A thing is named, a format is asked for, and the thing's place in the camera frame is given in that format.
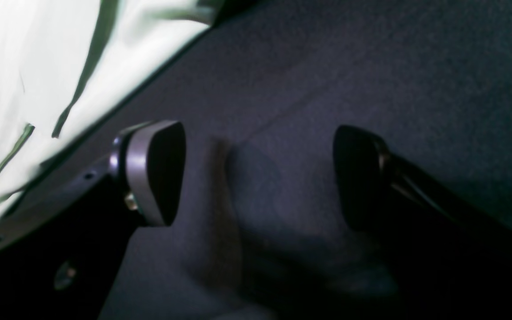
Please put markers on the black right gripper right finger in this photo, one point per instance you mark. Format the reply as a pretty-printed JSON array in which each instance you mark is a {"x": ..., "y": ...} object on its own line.
[{"x": 450, "y": 260}]

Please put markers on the black table cloth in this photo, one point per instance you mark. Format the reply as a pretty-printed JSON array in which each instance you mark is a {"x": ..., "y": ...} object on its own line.
[{"x": 260, "y": 233}]

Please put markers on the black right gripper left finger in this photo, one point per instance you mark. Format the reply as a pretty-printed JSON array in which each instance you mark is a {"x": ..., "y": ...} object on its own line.
[{"x": 60, "y": 257}]

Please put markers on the light green T-shirt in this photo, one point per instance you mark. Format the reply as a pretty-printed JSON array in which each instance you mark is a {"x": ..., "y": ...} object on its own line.
[{"x": 66, "y": 64}]

